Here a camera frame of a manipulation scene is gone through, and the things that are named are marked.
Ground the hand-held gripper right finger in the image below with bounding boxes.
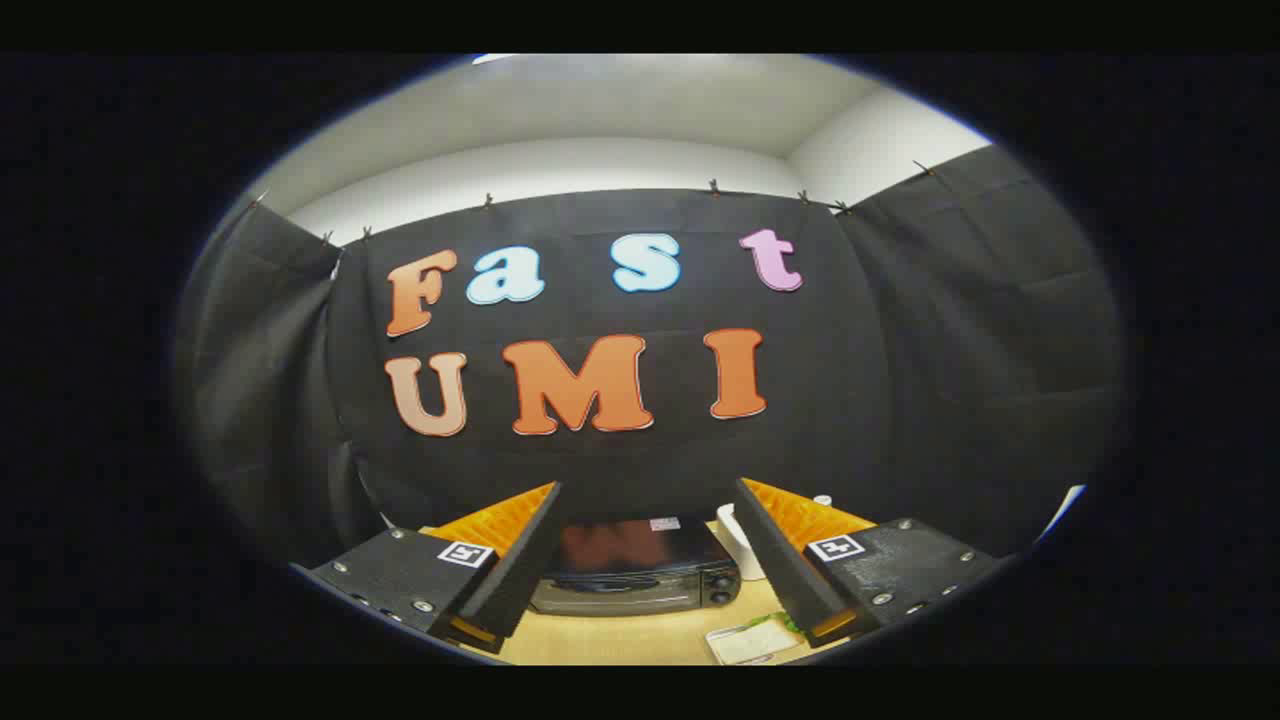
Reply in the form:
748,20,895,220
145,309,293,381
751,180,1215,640
733,478,1003,649

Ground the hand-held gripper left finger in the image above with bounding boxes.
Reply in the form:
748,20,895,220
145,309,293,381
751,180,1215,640
290,481,564,656

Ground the black toaster oven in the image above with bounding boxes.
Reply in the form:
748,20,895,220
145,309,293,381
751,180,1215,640
528,515,743,617

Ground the white pop-up toaster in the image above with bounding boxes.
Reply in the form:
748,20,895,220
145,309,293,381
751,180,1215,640
716,502,767,582

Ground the white plastic tray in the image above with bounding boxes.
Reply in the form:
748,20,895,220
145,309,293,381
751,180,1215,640
705,622,803,666

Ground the row of small dark clips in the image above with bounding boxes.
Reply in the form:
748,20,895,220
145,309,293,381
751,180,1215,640
250,160,936,247

